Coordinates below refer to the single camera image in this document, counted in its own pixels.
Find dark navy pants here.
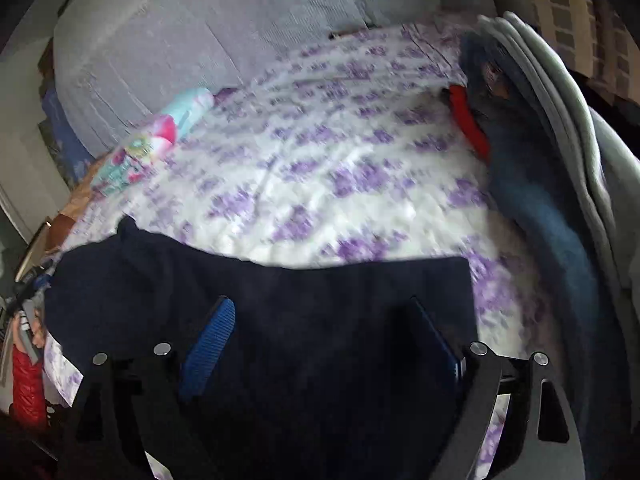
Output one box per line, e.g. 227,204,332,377
44,218,476,479

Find red puffy jacket sleeve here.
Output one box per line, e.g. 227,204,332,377
10,347,48,434

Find orange brown pillow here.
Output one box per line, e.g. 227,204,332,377
44,153,110,255

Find blue jeans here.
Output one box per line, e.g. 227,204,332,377
460,32,624,479

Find folded teal pink floral blanket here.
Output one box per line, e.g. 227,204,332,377
91,88,215,197

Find blue floral fabric behind headboard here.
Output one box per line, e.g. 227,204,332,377
38,82,96,190

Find grey folded garment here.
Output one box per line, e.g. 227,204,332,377
476,8,640,480

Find purple floral white bedspread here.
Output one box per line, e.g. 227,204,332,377
41,14,557,480

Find red garment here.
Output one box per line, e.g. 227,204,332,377
448,84,490,162

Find checkered beige curtain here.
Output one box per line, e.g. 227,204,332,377
532,0,639,103

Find wooden gold bed frame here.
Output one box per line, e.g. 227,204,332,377
14,217,52,283

